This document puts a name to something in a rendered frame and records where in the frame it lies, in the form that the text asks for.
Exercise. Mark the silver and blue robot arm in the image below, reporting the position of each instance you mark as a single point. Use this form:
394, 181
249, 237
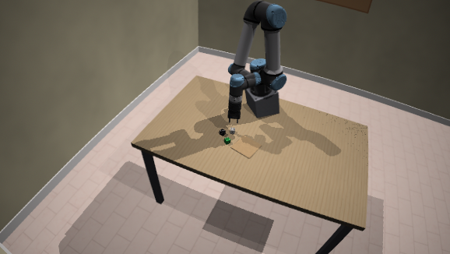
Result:
261, 79

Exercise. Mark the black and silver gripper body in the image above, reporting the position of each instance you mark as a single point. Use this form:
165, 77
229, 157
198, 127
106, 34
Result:
234, 107

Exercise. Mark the tan square mat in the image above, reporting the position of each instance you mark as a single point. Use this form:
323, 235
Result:
246, 146

